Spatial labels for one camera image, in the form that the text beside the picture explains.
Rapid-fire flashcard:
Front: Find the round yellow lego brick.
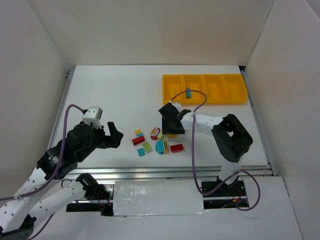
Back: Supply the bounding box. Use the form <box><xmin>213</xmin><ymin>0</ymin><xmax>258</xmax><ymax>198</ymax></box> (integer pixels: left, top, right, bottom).
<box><xmin>166</xmin><ymin>134</ymin><xmax>178</xmax><ymax>139</ymax></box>

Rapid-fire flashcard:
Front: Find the light green lego brick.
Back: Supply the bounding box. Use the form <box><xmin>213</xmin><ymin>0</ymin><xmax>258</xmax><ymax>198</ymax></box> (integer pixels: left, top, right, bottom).
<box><xmin>157</xmin><ymin>132</ymin><xmax>164</xmax><ymax>140</ymax></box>

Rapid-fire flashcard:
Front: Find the red flower lego brick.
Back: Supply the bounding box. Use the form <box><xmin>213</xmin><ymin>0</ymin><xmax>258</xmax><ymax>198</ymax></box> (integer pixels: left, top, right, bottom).
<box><xmin>150</xmin><ymin>127</ymin><xmax>161</xmax><ymax>141</ymax></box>

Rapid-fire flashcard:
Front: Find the yellow long lego brick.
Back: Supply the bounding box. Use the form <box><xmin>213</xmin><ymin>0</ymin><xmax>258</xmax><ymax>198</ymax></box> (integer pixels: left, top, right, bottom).
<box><xmin>168</xmin><ymin>88</ymin><xmax>177</xmax><ymax>99</ymax></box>

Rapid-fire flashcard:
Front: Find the red rectangular lego brick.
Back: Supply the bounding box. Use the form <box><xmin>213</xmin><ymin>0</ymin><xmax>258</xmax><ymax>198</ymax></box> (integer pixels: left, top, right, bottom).
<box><xmin>170</xmin><ymin>144</ymin><xmax>184</xmax><ymax>153</ymax></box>

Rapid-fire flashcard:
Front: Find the teal long lego brick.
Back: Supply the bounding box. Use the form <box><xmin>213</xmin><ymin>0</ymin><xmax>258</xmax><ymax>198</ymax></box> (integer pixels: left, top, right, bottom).
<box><xmin>185</xmin><ymin>88</ymin><xmax>192</xmax><ymax>99</ymax></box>

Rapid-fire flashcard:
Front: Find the red arch lego brick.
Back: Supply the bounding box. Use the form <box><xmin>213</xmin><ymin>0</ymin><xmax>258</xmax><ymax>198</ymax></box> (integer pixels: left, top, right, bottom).
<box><xmin>132</xmin><ymin>135</ymin><xmax>145</xmax><ymax>146</ymax></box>

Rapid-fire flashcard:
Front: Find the small teal lego brick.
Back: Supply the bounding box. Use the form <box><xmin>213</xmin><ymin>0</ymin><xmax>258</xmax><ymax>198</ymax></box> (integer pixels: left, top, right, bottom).
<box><xmin>136</xmin><ymin>132</ymin><xmax>143</xmax><ymax>138</ymax></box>

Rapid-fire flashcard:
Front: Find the small yellow lego brick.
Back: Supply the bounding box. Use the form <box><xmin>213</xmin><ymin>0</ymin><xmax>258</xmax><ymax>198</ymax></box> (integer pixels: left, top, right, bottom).
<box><xmin>135</xmin><ymin>129</ymin><xmax>142</xmax><ymax>135</ymax></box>

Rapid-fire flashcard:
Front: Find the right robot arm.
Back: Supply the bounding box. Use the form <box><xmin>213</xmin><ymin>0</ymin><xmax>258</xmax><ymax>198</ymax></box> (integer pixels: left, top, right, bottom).
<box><xmin>159</xmin><ymin>102</ymin><xmax>253</xmax><ymax>196</ymax></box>

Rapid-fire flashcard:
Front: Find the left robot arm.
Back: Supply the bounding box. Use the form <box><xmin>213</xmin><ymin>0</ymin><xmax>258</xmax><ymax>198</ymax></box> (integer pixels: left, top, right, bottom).
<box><xmin>0</xmin><ymin>122</ymin><xmax>124</xmax><ymax>240</ymax></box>

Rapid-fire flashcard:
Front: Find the yellow black striped lego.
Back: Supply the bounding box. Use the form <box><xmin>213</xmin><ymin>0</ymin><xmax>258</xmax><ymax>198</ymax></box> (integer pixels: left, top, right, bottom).
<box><xmin>163</xmin><ymin>140</ymin><xmax>169</xmax><ymax>154</ymax></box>

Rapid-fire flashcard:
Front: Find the teal rounded lego brick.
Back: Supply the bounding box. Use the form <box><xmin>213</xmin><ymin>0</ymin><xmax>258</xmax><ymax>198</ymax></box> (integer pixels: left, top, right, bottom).
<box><xmin>155</xmin><ymin>140</ymin><xmax>165</xmax><ymax>155</ymax></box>

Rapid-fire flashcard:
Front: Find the lime green lego plate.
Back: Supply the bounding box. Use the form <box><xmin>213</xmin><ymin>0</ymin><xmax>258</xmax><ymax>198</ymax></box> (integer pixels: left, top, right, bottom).
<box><xmin>142</xmin><ymin>141</ymin><xmax>153</xmax><ymax>153</ymax></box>

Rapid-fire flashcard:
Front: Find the teal square lego plate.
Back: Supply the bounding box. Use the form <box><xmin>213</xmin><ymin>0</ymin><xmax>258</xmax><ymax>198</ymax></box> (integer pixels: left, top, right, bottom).
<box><xmin>137</xmin><ymin>148</ymin><xmax>146</xmax><ymax>157</ymax></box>

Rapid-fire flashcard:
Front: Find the yellow four-compartment bin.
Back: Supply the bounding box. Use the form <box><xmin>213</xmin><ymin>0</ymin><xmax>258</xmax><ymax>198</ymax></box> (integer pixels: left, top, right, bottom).
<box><xmin>162</xmin><ymin>74</ymin><xmax>248</xmax><ymax>105</ymax></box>

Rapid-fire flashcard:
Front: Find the white foil covered panel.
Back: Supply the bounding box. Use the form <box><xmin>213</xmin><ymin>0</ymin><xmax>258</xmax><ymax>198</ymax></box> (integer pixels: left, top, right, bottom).
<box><xmin>113</xmin><ymin>180</ymin><xmax>205</xmax><ymax>217</ymax></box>

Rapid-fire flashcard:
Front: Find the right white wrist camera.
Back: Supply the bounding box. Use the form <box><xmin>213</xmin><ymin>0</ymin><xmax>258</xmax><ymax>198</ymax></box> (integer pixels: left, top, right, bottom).
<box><xmin>170</xmin><ymin>101</ymin><xmax>182</xmax><ymax>109</ymax></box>

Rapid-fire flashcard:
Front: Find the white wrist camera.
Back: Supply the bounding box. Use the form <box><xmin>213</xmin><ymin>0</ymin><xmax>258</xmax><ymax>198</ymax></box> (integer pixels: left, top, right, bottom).
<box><xmin>170</xmin><ymin>101</ymin><xmax>182</xmax><ymax>109</ymax></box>
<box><xmin>82</xmin><ymin>106</ymin><xmax>103</xmax><ymax>129</ymax></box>

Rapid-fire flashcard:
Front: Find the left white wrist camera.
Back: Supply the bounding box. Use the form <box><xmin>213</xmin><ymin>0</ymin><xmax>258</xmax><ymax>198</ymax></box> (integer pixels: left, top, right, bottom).
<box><xmin>82</xmin><ymin>106</ymin><xmax>103</xmax><ymax>129</ymax></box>

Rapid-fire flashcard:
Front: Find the aluminium front rail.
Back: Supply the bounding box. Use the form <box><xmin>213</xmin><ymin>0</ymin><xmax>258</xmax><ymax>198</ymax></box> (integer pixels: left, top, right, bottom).
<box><xmin>64</xmin><ymin>166</ymin><xmax>273</xmax><ymax>181</ymax></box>

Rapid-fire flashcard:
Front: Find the aluminium rail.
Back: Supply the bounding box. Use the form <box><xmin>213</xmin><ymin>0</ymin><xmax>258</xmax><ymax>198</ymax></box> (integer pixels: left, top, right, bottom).
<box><xmin>39</xmin><ymin>68</ymin><xmax>76</xmax><ymax>159</ymax></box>
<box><xmin>238</xmin><ymin>65</ymin><xmax>279</xmax><ymax>177</ymax></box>
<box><xmin>64</xmin><ymin>166</ymin><xmax>273</xmax><ymax>181</ymax></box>

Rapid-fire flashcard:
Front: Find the aluminium left rail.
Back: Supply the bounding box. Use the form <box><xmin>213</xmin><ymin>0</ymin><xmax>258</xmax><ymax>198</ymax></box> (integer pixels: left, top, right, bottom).
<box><xmin>39</xmin><ymin>68</ymin><xmax>76</xmax><ymax>159</ymax></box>

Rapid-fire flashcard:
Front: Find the aluminium right rail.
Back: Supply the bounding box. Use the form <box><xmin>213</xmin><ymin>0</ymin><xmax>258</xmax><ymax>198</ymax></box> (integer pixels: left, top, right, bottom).
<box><xmin>238</xmin><ymin>65</ymin><xmax>279</xmax><ymax>177</ymax></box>

